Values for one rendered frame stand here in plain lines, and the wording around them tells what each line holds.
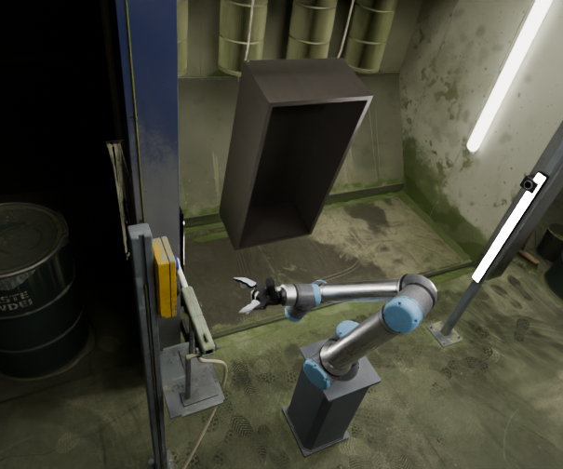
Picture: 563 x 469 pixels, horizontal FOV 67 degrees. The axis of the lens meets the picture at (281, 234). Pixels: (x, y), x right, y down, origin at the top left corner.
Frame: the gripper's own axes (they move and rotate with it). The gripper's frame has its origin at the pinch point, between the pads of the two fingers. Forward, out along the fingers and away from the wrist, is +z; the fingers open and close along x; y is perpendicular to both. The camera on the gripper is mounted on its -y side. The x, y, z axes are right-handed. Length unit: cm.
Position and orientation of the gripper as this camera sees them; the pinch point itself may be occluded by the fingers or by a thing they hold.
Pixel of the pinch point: (235, 293)
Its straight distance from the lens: 169.4
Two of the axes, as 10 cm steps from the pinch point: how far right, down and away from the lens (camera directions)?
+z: -9.3, -0.3, -3.7
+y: -3.1, 6.1, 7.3
